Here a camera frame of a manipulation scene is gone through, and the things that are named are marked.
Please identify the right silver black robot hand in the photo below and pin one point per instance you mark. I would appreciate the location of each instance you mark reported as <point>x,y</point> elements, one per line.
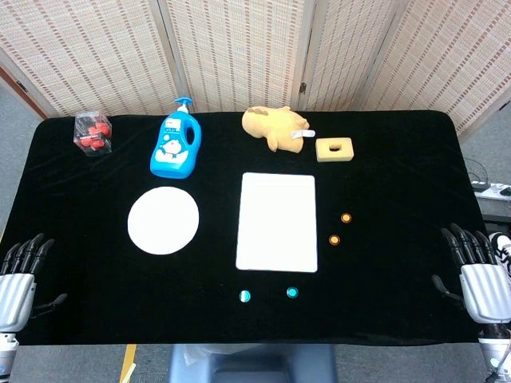
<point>485,291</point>

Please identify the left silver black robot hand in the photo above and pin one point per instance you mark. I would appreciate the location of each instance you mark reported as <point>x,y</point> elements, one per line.
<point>16,291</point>

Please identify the orange disc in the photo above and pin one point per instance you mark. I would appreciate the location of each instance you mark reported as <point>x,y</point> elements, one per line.
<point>333,239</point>
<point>345,218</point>

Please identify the cyan disc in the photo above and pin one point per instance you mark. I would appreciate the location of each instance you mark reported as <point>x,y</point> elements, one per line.
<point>292,292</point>
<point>244,295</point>

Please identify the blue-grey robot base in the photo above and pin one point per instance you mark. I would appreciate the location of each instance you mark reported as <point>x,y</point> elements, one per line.
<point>255,367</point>

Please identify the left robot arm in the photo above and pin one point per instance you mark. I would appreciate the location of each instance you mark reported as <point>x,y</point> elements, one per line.
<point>6,351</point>

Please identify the white rectangular board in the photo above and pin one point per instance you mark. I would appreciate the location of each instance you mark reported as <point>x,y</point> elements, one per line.
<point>276,223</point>

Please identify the white black sneaker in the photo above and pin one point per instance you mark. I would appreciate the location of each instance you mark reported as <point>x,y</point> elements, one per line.
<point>504,249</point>

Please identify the white power strip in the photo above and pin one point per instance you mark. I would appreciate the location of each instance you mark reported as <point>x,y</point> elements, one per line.
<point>493,190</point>

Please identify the yellow wooden strip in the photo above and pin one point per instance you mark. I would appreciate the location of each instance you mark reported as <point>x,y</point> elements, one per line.
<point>128,363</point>

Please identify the black velvet tablecloth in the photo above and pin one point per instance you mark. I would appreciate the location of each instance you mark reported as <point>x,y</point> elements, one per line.
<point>399,179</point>

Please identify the white round plate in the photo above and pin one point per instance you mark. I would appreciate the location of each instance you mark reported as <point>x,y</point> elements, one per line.
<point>163,220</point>

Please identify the clear box of red clips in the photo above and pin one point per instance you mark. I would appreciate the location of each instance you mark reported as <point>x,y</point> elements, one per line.
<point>92,133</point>

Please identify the blue pump soap bottle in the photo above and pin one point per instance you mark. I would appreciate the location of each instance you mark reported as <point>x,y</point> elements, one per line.
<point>171,155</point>

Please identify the yellow sponge with hole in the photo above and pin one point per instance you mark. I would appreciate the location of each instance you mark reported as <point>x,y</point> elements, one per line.
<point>323,153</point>

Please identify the yellow plush toy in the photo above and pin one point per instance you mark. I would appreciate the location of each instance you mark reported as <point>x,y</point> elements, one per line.
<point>275,127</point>

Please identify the bamboo folding screen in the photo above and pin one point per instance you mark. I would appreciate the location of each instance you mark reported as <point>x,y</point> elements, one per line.
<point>239,52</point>

